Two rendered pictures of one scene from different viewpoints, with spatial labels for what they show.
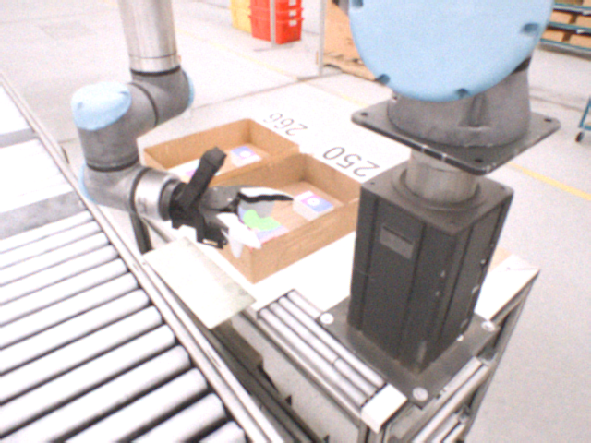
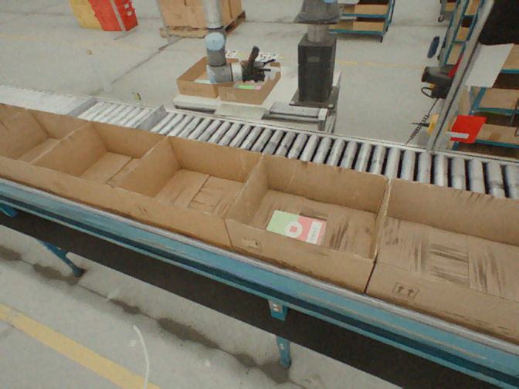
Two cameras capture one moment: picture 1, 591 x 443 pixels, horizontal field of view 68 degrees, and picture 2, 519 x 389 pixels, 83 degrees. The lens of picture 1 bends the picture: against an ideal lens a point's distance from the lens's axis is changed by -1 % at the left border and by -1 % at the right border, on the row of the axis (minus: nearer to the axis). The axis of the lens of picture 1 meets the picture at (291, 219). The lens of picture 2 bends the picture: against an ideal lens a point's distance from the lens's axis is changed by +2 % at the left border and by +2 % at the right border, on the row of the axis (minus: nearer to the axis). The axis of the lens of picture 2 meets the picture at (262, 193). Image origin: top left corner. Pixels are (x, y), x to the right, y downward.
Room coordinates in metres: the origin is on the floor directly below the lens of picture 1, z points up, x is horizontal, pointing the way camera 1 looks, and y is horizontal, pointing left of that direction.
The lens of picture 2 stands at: (-0.71, 0.80, 1.65)
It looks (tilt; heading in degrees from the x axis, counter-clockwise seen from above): 46 degrees down; 336
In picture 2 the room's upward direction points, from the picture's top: 8 degrees counter-clockwise
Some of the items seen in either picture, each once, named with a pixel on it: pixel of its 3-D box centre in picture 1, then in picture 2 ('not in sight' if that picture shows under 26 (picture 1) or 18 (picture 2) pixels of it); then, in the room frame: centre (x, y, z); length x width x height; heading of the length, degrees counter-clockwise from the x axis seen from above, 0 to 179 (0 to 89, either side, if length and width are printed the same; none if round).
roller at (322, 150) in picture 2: not in sight; (313, 170); (0.09, 0.16, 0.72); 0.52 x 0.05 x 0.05; 127
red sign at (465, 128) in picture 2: not in sight; (457, 128); (-0.16, -0.41, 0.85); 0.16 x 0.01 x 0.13; 37
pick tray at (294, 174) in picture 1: (282, 209); (251, 81); (0.94, 0.02, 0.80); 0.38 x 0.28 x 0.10; 129
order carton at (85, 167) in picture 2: not in sight; (110, 166); (0.36, 0.94, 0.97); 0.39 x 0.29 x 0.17; 37
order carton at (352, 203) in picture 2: not in sight; (308, 215); (-0.27, 0.46, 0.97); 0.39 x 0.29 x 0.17; 37
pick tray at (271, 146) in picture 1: (223, 161); (209, 76); (1.20, 0.21, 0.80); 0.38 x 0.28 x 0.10; 128
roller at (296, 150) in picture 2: not in sight; (287, 165); (0.19, 0.24, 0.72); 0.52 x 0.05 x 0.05; 127
